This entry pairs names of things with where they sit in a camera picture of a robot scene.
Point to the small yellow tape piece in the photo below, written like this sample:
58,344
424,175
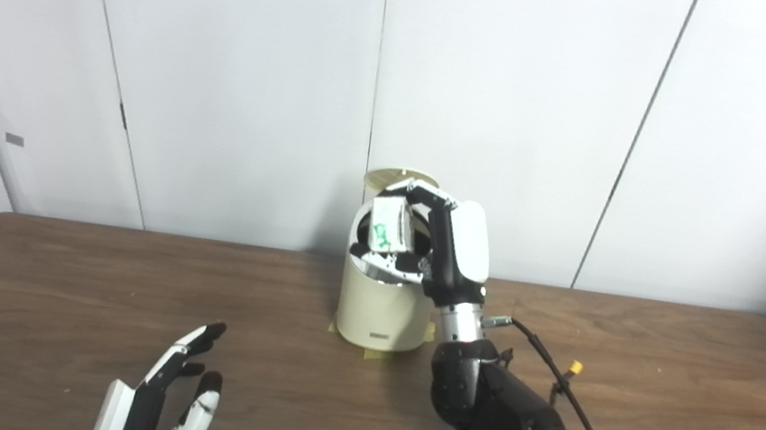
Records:
333,326

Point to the wide yellow tape piece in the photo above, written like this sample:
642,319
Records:
378,354

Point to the cream-colored bin with lid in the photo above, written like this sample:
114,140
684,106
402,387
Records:
378,310

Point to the small grey wall label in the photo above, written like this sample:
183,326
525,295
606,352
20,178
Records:
14,139

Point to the white and green milk carton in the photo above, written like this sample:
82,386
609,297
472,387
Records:
389,227

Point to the tall yellow tape piece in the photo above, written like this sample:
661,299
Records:
430,332

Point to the white and black right hand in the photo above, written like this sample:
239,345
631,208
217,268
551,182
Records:
463,255

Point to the white and black left hand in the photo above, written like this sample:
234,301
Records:
143,405

